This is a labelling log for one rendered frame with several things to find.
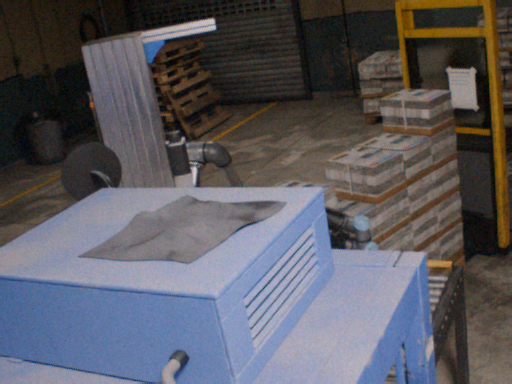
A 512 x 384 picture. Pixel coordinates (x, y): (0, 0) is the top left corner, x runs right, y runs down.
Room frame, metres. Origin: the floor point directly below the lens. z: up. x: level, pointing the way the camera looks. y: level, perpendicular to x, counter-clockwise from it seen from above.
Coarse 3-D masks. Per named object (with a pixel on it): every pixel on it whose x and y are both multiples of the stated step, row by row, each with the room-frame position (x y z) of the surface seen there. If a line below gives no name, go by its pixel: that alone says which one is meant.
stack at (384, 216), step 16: (432, 176) 3.86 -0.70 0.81; (400, 192) 3.61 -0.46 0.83; (416, 192) 3.73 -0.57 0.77; (432, 192) 3.85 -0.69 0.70; (352, 208) 3.47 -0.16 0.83; (368, 208) 3.43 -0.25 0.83; (384, 208) 3.49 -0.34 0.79; (400, 208) 3.61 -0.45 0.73; (416, 208) 3.71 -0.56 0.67; (432, 208) 3.84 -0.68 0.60; (384, 224) 3.48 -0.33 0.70; (416, 224) 3.70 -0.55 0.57; (432, 224) 3.83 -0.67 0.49; (400, 240) 3.56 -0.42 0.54; (416, 240) 3.68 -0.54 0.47; (432, 256) 3.79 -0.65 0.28
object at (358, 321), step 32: (352, 256) 1.35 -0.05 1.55; (384, 256) 1.32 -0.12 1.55; (352, 288) 1.21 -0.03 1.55; (384, 288) 1.18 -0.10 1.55; (416, 288) 1.23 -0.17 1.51; (320, 320) 1.10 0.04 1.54; (352, 320) 1.07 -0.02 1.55; (384, 320) 1.05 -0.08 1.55; (288, 352) 1.00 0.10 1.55; (320, 352) 0.99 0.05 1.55; (352, 352) 0.97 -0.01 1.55; (384, 352) 1.01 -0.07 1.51
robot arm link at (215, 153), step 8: (208, 144) 3.32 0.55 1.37; (216, 144) 3.34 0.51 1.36; (208, 152) 3.30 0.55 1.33; (216, 152) 3.30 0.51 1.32; (224, 152) 3.33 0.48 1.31; (208, 160) 3.31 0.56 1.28; (216, 160) 3.31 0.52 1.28; (224, 160) 3.32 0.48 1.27; (224, 168) 3.35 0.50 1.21; (232, 168) 3.38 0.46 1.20; (224, 176) 3.40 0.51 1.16; (232, 176) 3.39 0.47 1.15; (232, 184) 3.42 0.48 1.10; (240, 184) 3.45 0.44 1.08
